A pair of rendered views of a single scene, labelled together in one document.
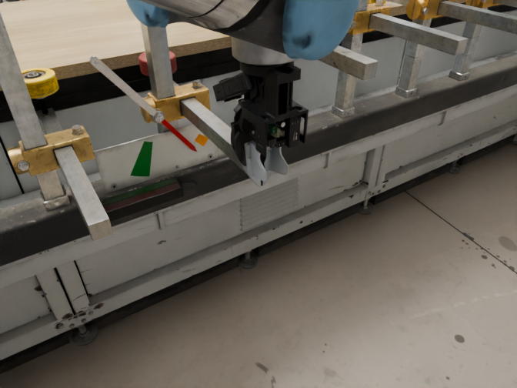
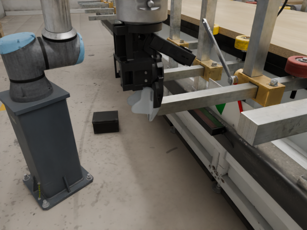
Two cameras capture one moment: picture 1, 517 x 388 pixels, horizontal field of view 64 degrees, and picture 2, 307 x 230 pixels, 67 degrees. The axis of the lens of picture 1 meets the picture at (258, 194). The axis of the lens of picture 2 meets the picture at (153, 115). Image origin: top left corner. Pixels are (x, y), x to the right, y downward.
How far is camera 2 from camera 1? 0.79 m
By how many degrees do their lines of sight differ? 80
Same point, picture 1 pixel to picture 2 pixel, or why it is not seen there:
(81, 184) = (166, 70)
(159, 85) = (246, 63)
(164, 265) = (259, 212)
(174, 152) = (235, 114)
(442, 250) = not seen: outside the picture
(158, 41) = (255, 31)
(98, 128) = not seen: hidden behind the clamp
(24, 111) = (200, 39)
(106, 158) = (211, 86)
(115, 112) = not seen: hidden behind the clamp
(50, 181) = (196, 79)
